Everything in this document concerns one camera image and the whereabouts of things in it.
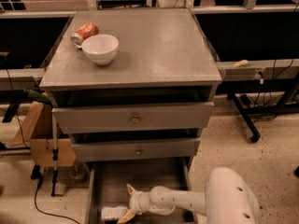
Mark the green handled tool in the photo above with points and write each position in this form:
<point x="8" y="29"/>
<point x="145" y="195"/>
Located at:
<point x="15" y="98"/>

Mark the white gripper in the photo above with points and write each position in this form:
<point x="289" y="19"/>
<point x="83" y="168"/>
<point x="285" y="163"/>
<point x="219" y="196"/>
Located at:
<point x="135" y="201"/>

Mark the orange soda can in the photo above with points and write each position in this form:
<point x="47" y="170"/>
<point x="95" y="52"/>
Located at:
<point x="85" y="31"/>

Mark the brown cardboard box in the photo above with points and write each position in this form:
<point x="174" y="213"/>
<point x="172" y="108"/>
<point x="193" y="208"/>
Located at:
<point x="36" y="130"/>

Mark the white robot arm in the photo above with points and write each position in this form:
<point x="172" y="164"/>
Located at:
<point x="227" y="199"/>

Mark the white ceramic bowl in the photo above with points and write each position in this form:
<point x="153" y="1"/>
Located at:
<point x="101" y="49"/>

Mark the silver tripod leg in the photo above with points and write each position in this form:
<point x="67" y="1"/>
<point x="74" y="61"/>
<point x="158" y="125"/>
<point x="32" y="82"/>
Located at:
<point x="55" y="155"/>

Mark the small yellow foam piece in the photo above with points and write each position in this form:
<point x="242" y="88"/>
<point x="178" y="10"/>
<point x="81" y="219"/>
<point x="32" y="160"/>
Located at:
<point x="241" y="63"/>

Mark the grey drawer cabinet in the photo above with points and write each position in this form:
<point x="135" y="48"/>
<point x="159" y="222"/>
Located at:
<point x="162" y="59"/>

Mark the grey middle drawer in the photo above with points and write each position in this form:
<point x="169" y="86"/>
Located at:
<point x="136" y="150"/>

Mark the black table leg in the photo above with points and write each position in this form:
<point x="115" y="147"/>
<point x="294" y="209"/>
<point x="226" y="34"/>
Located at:
<point x="255" y="133"/>

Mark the grey open bottom drawer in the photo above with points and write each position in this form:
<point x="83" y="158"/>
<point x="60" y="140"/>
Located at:
<point x="108" y="180"/>

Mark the grey top drawer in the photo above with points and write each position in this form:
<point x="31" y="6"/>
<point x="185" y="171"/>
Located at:
<point x="125" y="118"/>

